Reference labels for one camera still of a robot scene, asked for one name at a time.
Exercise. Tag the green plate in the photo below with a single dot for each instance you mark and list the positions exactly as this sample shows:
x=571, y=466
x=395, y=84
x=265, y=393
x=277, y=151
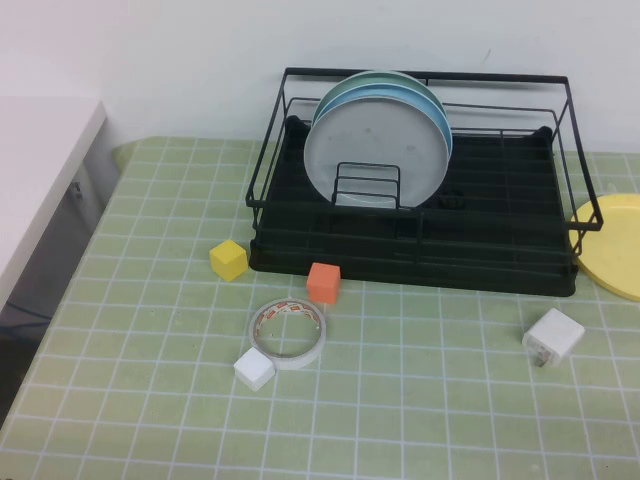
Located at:
x=370, y=76

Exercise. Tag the orange cube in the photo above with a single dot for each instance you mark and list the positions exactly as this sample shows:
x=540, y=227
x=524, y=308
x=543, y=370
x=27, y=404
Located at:
x=322, y=285

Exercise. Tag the grey plate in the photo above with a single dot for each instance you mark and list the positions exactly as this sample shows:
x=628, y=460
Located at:
x=375, y=140

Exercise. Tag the yellow cube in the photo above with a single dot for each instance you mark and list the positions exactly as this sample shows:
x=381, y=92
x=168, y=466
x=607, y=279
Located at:
x=227, y=262

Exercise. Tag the metal cabinet latch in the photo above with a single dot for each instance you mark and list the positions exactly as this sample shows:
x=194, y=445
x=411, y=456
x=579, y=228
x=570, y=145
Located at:
x=78, y=189

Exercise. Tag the blue plate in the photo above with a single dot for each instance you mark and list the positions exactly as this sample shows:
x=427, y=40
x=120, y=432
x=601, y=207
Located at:
x=385, y=92

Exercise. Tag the white charger plug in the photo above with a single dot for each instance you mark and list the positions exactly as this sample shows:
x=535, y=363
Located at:
x=552, y=335

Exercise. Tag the yellow plate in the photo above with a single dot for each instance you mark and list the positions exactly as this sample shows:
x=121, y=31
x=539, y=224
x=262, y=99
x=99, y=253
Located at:
x=615, y=245

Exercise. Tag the green checkered tablecloth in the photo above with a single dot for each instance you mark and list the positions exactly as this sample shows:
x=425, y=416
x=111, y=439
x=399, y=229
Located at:
x=400, y=400

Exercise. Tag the white tape roll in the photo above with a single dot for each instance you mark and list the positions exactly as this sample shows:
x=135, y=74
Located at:
x=295, y=362

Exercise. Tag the white cube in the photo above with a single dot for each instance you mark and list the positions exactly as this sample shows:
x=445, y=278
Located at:
x=254, y=370

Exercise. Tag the white cabinet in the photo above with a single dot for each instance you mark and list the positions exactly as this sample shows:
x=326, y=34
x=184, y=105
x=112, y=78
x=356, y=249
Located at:
x=40, y=165

